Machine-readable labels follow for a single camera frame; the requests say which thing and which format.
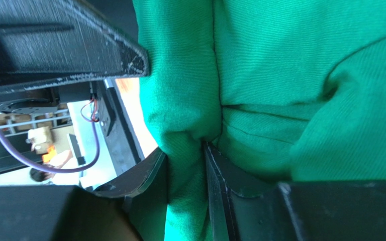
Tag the green t-shirt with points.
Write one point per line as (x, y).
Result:
(287, 90)

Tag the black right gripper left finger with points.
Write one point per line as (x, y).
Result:
(142, 194)

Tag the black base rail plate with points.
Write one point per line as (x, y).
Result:
(121, 141)

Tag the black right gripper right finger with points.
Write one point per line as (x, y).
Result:
(241, 207)

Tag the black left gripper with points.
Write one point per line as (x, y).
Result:
(55, 43)

